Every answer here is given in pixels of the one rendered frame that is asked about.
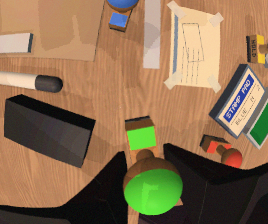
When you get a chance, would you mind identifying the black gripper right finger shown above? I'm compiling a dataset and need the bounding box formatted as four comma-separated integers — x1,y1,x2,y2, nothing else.
162,144,268,224

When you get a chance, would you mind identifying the cream inspection card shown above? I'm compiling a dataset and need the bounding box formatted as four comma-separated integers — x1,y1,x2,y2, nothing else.
163,0,224,93

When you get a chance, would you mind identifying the tan flat board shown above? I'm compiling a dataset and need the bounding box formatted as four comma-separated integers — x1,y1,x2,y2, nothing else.
0,0,105,61

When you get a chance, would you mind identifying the yellow rubber stamp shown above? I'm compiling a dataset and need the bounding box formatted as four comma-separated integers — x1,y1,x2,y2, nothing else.
246,34,268,64

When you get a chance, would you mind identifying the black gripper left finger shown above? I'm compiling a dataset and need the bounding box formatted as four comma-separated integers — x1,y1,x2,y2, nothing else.
0,151,129,224

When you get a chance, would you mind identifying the red rubber stamp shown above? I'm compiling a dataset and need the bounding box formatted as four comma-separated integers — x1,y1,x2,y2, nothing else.
199,135,243,168

